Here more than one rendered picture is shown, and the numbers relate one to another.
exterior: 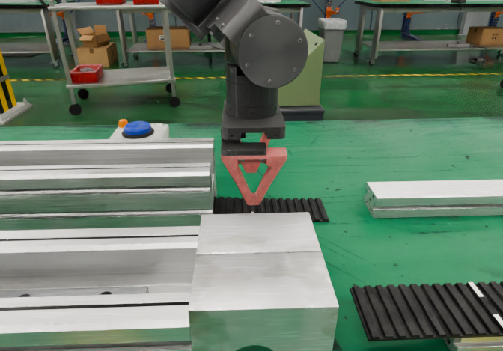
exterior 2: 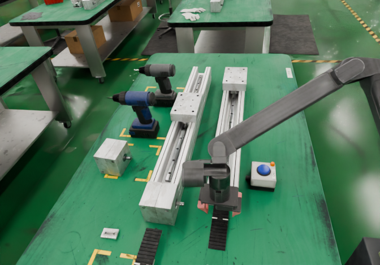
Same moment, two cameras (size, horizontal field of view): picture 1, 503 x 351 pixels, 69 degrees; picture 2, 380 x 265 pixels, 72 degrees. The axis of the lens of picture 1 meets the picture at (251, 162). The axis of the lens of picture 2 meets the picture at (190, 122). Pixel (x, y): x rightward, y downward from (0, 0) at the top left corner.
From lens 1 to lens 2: 0.81 m
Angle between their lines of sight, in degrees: 85
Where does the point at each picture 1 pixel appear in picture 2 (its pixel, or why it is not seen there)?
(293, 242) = (159, 201)
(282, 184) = (241, 237)
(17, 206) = not seen: hidden behind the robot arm
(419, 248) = not seen: outside the picture
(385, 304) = (152, 235)
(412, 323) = (145, 239)
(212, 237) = (167, 185)
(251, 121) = (207, 192)
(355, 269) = (180, 246)
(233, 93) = not seen: hidden behind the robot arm
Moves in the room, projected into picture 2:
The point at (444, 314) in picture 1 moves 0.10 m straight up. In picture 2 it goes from (145, 250) to (137, 231)
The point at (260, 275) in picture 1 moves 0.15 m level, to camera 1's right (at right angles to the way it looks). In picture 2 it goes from (151, 192) to (133, 239)
